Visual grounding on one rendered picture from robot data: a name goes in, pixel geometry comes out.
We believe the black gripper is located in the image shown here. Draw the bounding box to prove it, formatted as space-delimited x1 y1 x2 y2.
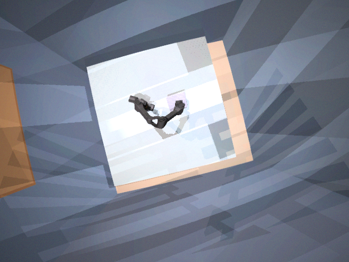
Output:
143 102 155 111

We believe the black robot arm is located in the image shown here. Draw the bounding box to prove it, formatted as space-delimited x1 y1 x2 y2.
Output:
128 96 185 129

